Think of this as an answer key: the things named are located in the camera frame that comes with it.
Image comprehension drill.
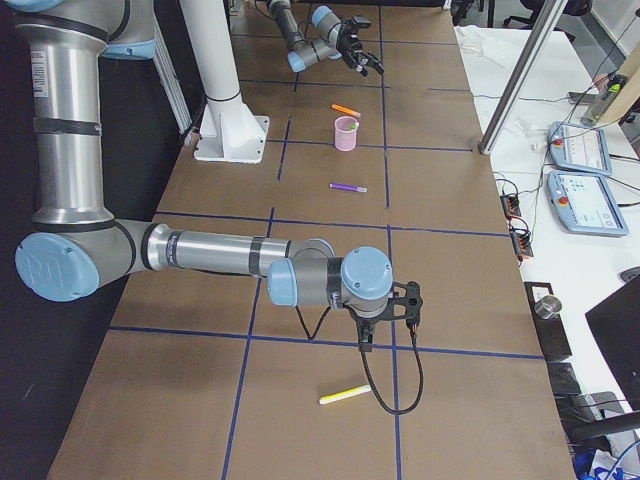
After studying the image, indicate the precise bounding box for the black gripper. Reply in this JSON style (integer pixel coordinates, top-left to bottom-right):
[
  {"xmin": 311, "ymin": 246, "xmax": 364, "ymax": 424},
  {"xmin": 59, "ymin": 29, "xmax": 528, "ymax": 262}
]
[
  {"xmin": 349, "ymin": 308, "xmax": 386, "ymax": 353},
  {"xmin": 337, "ymin": 24, "xmax": 384, "ymax": 77}
]

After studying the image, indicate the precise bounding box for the yellow highlighter pen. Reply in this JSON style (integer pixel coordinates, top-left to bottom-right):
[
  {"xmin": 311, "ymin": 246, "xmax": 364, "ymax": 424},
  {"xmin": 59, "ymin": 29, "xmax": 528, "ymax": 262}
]
[{"xmin": 318, "ymin": 384, "xmax": 372, "ymax": 405}]

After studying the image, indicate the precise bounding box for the orange highlighter pen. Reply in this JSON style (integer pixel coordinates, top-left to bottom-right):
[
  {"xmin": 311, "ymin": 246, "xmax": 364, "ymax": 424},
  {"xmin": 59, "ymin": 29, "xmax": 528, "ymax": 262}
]
[{"xmin": 331, "ymin": 104, "xmax": 361, "ymax": 118}]

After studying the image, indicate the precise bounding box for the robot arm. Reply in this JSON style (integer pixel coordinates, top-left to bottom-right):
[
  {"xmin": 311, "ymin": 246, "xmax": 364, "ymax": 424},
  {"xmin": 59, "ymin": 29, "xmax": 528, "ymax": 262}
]
[
  {"xmin": 1, "ymin": 5, "xmax": 180, "ymax": 356},
  {"xmin": 266, "ymin": 0, "xmax": 384, "ymax": 77}
]

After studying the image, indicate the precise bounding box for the pink mesh pen holder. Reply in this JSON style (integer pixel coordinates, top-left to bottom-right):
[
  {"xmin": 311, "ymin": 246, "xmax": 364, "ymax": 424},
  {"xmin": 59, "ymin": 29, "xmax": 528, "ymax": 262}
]
[{"xmin": 334, "ymin": 116, "xmax": 359, "ymax": 152}]

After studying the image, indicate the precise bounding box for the purple marker pen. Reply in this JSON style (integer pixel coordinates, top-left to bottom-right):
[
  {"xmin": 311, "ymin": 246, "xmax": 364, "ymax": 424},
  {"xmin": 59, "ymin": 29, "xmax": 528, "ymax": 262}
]
[{"xmin": 329, "ymin": 183, "xmax": 368, "ymax": 193}]

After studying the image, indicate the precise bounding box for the metal cup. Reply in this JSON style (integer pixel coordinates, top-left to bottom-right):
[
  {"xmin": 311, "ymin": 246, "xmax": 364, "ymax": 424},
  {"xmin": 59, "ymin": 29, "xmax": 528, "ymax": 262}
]
[{"xmin": 534, "ymin": 295, "xmax": 562, "ymax": 320}]

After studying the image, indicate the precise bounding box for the orange black power connector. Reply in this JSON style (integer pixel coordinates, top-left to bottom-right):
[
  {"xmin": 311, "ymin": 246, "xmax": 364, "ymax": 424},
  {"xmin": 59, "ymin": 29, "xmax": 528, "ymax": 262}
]
[{"xmin": 500, "ymin": 193, "xmax": 521, "ymax": 219}]

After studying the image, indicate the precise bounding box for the far teach pendant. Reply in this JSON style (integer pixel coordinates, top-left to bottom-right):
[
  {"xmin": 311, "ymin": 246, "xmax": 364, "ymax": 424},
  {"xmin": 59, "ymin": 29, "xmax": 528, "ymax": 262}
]
[{"xmin": 548, "ymin": 121, "xmax": 612, "ymax": 176}]

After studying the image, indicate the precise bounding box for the teach pendant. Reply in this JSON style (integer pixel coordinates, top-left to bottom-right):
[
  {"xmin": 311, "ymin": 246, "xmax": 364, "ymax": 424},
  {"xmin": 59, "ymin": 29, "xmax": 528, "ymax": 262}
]
[
  {"xmin": 547, "ymin": 170, "xmax": 629, "ymax": 237},
  {"xmin": 548, "ymin": 121, "xmax": 612, "ymax": 176}
]

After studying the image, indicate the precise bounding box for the black monitor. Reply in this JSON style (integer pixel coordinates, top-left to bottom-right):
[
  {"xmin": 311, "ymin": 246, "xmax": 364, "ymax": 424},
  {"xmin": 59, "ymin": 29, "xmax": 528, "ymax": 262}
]
[{"xmin": 585, "ymin": 280, "xmax": 639, "ymax": 410}]

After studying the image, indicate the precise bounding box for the near teach pendant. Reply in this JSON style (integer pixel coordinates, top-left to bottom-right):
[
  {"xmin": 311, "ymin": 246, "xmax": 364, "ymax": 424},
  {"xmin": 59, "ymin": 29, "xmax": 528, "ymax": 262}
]
[{"xmin": 547, "ymin": 170, "xmax": 629, "ymax": 237}]

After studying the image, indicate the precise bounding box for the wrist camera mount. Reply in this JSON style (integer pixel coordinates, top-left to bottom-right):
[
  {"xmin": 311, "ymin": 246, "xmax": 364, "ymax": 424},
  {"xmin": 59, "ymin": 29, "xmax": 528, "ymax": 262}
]
[
  {"xmin": 349, "ymin": 15, "xmax": 371, "ymax": 29},
  {"xmin": 384, "ymin": 281, "xmax": 423, "ymax": 333}
]

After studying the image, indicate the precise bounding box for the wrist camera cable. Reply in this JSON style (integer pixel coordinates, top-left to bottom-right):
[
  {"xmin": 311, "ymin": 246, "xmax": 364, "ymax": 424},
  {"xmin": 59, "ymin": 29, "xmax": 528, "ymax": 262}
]
[{"xmin": 294, "ymin": 304, "xmax": 426, "ymax": 415}]

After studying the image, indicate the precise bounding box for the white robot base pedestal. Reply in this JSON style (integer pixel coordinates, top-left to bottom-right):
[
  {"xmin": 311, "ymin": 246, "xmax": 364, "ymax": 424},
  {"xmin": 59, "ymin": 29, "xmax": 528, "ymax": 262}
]
[{"xmin": 180, "ymin": 0, "xmax": 269, "ymax": 164}]

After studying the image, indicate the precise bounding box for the aluminium frame post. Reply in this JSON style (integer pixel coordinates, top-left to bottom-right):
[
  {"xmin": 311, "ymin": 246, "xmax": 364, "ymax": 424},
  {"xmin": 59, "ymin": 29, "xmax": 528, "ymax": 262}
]
[{"xmin": 478, "ymin": 0, "xmax": 568, "ymax": 155}]

